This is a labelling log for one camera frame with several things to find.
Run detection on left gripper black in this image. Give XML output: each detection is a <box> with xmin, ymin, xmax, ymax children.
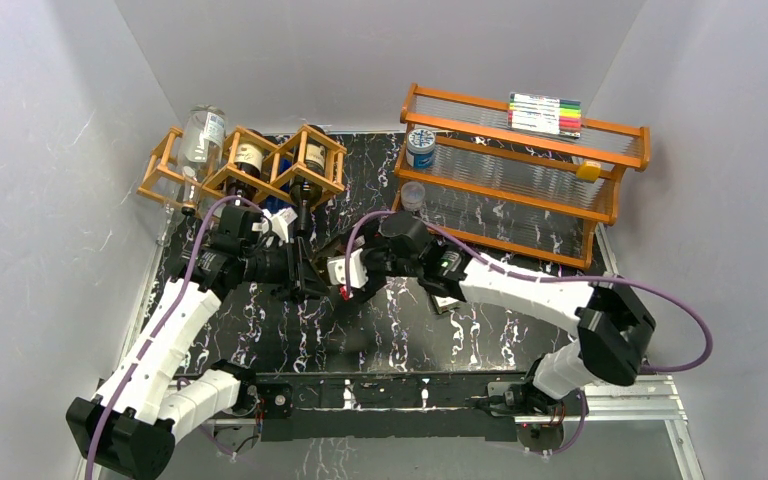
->
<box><xmin>241</xmin><ymin>237</ymin><xmax>330</xmax><ymax>300</ymax></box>

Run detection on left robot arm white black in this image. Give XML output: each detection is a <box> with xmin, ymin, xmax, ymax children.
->
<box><xmin>66</xmin><ymin>198</ymin><xmax>328</xmax><ymax>479</ymax></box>

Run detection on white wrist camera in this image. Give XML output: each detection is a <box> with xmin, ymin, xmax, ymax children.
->
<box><xmin>262</xmin><ymin>207</ymin><xmax>298</xmax><ymax>243</ymax></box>
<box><xmin>326</xmin><ymin>251</ymin><xmax>368</xmax><ymax>289</ymax></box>

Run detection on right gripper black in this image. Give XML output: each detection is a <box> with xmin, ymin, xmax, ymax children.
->
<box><xmin>341</xmin><ymin>218</ymin><xmax>421</xmax><ymax>305</ymax></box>

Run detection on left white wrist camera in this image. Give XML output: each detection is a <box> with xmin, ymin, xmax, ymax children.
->
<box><xmin>262</xmin><ymin>207</ymin><xmax>298</xmax><ymax>243</ymax></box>

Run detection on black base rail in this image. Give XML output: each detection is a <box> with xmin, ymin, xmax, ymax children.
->
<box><xmin>214</xmin><ymin>370</ymin><xmax>587</xmax><ymax>444</ymax></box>

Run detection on yellow block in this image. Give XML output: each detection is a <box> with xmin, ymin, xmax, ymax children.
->
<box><xmin>576</xmin><ymin>160</ymin><xmax>602</xmax><ymax>183</ymax></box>

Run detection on small clear plastic cup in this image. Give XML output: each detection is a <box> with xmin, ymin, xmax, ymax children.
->
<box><xmin>400</xmin><ymin>181</ymin><xmax>426</xmax><ymax>212</ymax></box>

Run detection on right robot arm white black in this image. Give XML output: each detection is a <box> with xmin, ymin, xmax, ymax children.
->
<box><xmin>317</xmin><ymin>211</ymin><xmax>655</xmax><ymax>414</ymax></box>

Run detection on clear glass bottle black cap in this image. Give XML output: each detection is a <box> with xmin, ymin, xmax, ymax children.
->
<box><xmin>178</xmin><ymin>104</ymin><xmax>226</xmax><ymax>216</ymax></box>

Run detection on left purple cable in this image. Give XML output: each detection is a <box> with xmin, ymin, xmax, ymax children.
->
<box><xmin>84</xmin><ymin>195</ymin><xmax>273</xmax><ymax>480</ymax></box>

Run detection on orange wooden wine rack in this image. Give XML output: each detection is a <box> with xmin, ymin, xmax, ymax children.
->
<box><xmin>136</xmin><ymin>124</ymin><xmax>347</xmax><ymax>210</ymax></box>

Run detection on brown wine bottle gold cap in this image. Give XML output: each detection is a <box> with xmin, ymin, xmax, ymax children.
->
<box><xmin>224</xmin><ymin>140</ymin><xmax>266</xmax><ymax>200</ymax></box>

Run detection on dark wine bottle cream label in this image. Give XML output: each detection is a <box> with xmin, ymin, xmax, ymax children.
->
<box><xmin>289</xmin><ymin>136</ymin><xmax>327</xmax><ymax>239</ymax></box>

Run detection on blue plastic bottle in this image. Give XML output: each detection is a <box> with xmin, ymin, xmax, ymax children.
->
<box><xmin>264</xmin><ymin>163</ymin><xmax>293</xmax><ymax>213</ymax></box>

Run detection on marker pen pack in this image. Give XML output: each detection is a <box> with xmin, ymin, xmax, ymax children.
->
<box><xmin>508</xmin><ymin>92</ymin><xmax>583</xmax><ymax>139</ymax></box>

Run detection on orange wooden shelf rack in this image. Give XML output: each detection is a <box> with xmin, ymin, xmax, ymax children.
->
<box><xmin>395</xmin><ymin>84</ymin><xmax>651</xmax><ymax>269</ymax></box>

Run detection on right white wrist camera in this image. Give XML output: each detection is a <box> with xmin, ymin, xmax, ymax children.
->
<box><xmin>326</xmin><ymin>251</ymin><xmax>368</xmax><ymax>289</ymax></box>

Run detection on white small box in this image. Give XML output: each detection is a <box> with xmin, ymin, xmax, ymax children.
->
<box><xmin>430</xmin><ymin>295</ymin><xmax>462</xmax><ymax>315</ymax></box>

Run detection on blue lidded jar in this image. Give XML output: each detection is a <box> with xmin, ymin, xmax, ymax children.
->
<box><xmin>405</xmin><ymin>128</ymin><xmax>436</xmax><ymax>169</ymax></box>

